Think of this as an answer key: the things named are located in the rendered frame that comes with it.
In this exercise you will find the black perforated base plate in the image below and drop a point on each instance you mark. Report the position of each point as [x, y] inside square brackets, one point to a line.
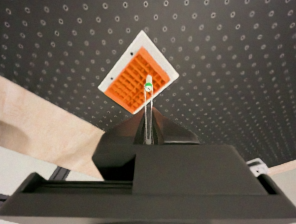
[235, 60]

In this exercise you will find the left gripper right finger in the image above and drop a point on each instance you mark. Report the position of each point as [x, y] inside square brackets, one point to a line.
[169, 132]

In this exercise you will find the orange tube rack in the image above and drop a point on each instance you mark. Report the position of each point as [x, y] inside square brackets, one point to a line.
[128, 89]

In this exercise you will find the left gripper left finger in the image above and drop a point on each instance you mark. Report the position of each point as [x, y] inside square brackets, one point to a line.
[127, 131]

